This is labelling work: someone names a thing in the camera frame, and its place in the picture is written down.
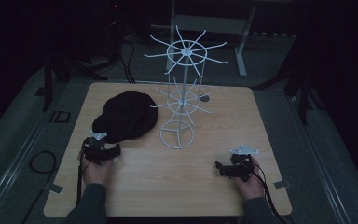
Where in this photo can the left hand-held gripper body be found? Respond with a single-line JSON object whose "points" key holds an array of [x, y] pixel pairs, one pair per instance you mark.
{"points": [[95, 148]]}

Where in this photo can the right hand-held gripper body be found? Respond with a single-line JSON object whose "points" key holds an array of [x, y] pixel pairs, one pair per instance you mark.
{"points": [[241, 165]]}

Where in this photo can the black cap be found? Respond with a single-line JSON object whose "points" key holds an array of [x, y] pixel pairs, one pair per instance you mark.
{"points": [[126, 116]]}

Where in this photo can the person's right hand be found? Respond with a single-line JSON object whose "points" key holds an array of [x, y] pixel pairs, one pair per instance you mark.
{"points": [[252, 184]]}

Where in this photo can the person's left hand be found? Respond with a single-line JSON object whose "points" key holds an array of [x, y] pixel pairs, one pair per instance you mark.
{"points": [[97, 171]]}

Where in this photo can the grey tape piece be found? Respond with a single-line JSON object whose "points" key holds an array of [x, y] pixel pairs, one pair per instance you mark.
{"points": [[282, 184], [54, 188]]}

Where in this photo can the grey table grommet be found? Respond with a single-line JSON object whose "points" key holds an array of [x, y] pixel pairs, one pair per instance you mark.
{"points": [[204, 98]]}

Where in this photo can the black stand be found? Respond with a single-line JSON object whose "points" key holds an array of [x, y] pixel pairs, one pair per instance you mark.
{"points": [[301, 90], [59, 71]]}

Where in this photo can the black rectangular floor bracket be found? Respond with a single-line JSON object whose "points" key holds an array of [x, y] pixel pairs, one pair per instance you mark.
{"points": [[60, 116]]}

